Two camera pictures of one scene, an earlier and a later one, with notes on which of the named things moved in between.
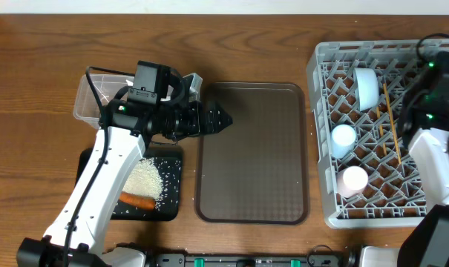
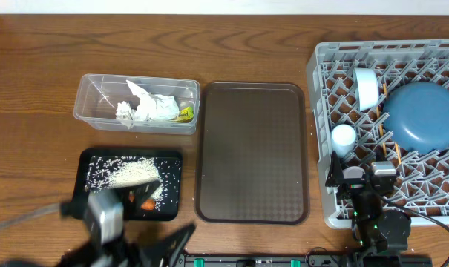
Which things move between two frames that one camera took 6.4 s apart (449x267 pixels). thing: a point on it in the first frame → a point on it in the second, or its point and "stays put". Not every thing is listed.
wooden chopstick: [381, 132] stays put
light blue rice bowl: [366, 84] stays put
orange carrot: [137, 200] stays put
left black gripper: [209, 122] → [134, 256]
